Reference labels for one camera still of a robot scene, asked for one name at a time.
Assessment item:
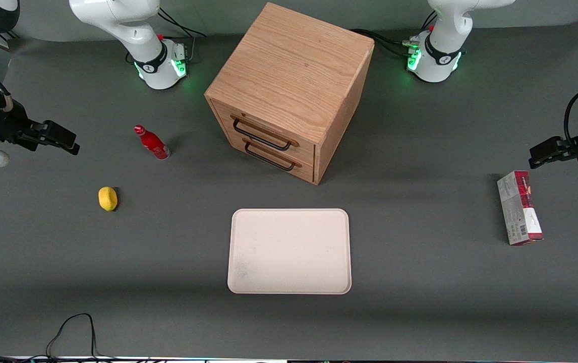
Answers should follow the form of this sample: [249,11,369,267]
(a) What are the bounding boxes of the wooden two-drawer cabinet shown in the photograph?
[204,2,376,186]

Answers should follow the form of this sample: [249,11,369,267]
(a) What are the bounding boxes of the red coke bottle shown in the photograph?
[134,125,171,160]

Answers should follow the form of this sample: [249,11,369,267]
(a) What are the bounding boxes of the wooden drawer front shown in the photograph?
[227,135,315,184]
[210,99,316,162]

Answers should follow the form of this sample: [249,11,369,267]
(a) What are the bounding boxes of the black right arm base cable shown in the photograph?
[157,6,207,40]

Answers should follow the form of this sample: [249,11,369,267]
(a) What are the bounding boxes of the yellow lemon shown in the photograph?
[98,186,119,212]

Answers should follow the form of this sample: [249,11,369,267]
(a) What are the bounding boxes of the black left arm base cable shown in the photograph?
[351,28,417,57]

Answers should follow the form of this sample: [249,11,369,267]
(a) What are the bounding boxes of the black arm base cable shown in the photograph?
[157,6,207,40]
[351,28,417,57]

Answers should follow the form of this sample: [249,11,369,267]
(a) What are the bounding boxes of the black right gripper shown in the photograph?
[0,98,81,156]

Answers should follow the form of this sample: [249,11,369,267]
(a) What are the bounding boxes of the black metal drawer handle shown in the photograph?
[242,138,303,171]
[230,114,300,151]

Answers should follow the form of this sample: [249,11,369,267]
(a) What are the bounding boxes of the beige rectangular tray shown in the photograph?
[227,208,353,295]

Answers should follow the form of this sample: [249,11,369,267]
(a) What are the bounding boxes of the grey and red carton box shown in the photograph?
[496,170,544,247]

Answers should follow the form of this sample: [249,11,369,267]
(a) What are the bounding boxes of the black looped cable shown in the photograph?
[0,313,151,362]

